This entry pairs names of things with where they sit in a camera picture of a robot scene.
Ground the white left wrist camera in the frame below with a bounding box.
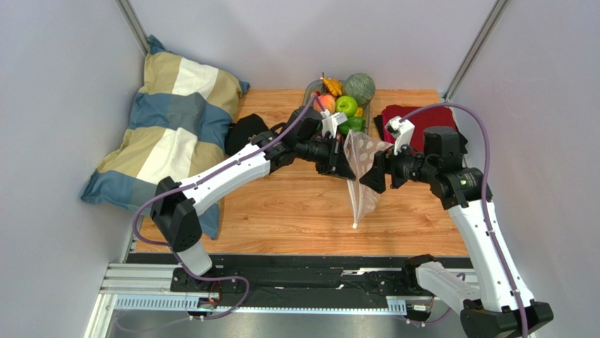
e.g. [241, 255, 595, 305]
[320, 109, 348, 138]

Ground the green apple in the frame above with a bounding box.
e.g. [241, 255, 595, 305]
[335, 95, 359, 117]

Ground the striped blue beige pillow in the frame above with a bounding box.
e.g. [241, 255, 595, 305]
[80, 36, 250, 215]

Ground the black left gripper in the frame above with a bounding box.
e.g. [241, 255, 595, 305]
[295, 134, 356, 182]

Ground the clear polka dot zip bag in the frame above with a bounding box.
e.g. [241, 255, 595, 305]
[344, 130, 392, 229]

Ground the red folded cloth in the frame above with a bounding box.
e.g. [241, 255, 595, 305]
[373, 105, 458, 152]

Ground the green cantaloupe melon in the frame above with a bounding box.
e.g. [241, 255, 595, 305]
[342, 73, 376, 106]

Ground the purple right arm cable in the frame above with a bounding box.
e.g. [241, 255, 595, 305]
[398, 103, 530, 338]

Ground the black cap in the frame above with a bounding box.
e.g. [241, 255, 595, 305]
[225, 113, 268, 156]

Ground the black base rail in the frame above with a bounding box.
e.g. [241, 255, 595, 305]
[126, 253, 475, 311]

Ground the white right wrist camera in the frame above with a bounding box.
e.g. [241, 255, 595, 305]
[385, 116, 415, 155]

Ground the grey fruit basket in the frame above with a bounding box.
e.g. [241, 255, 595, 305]
[301, 80, 370, 134]

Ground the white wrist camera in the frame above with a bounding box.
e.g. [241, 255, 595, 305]
[320, 109, 348, 138]
[385, 116, 415, 155]

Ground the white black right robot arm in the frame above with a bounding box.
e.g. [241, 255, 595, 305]
[360, 126, 554, 337]

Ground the peach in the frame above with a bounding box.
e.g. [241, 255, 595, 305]
[313, 94, 336, 114]

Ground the green bell pepper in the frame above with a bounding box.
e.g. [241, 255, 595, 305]
[337, 116, 365, 135]

